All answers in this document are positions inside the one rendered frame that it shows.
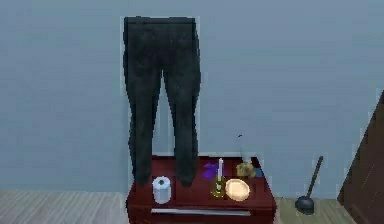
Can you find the black hanging trousers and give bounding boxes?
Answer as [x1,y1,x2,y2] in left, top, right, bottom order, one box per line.
[122,15,202,188]

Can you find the tan round dish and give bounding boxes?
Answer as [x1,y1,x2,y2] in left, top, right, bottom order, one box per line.
[224,178,251,202]

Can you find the purple cloth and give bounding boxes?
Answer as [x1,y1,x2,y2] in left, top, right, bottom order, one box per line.
[201,161,226,179]

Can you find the white candle in brass holder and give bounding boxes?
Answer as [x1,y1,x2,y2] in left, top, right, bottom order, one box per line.
[210,157,228,199]

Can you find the dark brown door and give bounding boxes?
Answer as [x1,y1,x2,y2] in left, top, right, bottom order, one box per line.
[336,89,384,224]

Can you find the white toilet paper roll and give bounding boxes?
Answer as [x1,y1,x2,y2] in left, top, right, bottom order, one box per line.
[152,175,172,205]

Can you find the dark red cabinet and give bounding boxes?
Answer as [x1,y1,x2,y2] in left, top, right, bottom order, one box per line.
[125,154,278,224]

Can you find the black toilet plunger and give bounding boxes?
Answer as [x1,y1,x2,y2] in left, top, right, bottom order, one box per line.
[294,155,325,216]

